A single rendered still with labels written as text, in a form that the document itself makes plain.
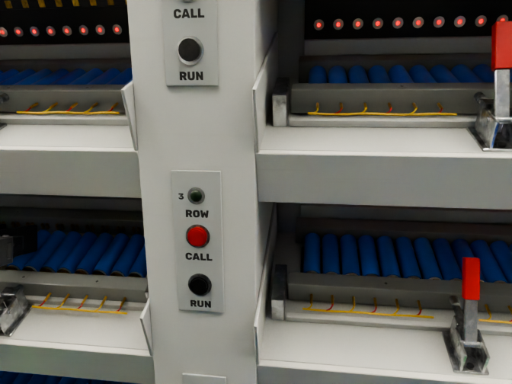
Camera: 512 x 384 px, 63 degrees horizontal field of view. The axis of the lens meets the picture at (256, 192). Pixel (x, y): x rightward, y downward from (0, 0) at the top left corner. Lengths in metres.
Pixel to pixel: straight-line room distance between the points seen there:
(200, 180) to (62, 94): 0.18
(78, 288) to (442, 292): 0.36
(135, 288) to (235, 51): 0.25
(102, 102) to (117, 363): 0.25
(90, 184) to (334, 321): 0.25
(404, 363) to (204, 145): 0.25
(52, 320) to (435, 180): 0.38
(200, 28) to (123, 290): 0.26
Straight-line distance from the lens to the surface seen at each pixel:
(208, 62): 0.32
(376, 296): 0.43
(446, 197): 0.35
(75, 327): 0.46
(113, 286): 0.45
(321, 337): 0.41
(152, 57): 0.33
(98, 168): 0.37
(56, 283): 0.48
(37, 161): 0.39
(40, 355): 0.47
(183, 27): 0.33
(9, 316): 0.48
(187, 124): 0.33
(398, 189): 0.34
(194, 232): 0.34
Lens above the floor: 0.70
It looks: 14 degrees down
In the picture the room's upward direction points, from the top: straight up
